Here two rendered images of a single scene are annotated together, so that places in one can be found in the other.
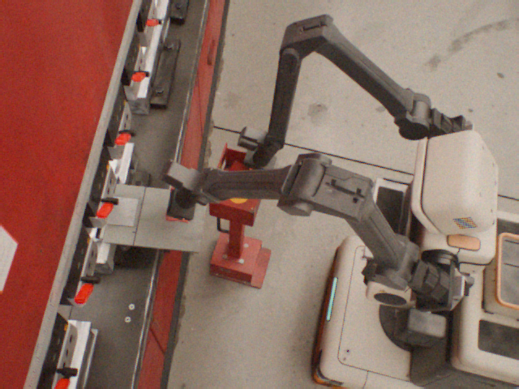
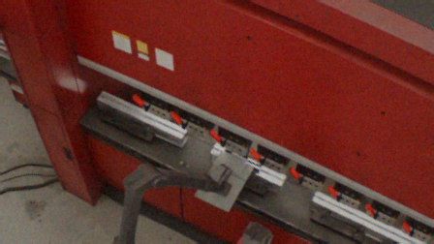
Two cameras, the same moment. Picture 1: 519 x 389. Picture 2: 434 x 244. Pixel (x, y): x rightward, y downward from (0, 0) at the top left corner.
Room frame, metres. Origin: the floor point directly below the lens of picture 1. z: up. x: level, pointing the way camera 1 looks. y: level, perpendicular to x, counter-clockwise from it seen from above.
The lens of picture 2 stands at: (1.19, -0.95, 3.70)
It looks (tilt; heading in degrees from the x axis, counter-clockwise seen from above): 59 degrees down; 128
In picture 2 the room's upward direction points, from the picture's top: 7 degrees counter-clockwise
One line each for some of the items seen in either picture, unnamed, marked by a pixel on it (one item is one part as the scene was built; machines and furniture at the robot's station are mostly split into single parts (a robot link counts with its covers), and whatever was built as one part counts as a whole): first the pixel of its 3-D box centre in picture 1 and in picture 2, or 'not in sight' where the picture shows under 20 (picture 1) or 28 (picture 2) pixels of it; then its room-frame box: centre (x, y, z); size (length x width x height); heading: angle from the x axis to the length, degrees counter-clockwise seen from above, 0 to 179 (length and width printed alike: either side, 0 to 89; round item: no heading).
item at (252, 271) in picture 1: (241, 258); not in sight; (0.85, 0.04, 0.06); 0.25 x 0.20 x 0.12; 81
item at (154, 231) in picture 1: (156, 217); (224, 181); (0.59, 0.27, 1.00); 0.26 x 0.18 x 0.01; 91
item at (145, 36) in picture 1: (135, 11); (349, 189); (1.16, 0.43, 1.19); 0.15 x 0.09 x 0.17; 1
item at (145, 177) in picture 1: (133, 217); (239, 180); (0.63, 0.36, 0.89); 0.30 x 0.05 x 0.03; 1
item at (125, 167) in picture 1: (113, 206); (248, 168); (0.64, 0.42, 0.92); 0.39 x 0.06 x 0.10; 1
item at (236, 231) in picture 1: (237, 227); not in sight; (0.86, 0.07, 0.39); 0.05 x 0.05 x 0.54; 81
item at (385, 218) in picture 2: not in sight; (386, 206); (1.36, 0.44, 1.19); 0.15 x 0.09 x 0.17; 1
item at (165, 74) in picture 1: (165, 72); (338, 227); (1.19, 0.38, 0.89); 0.30 x 0.05 x 0.03; 1
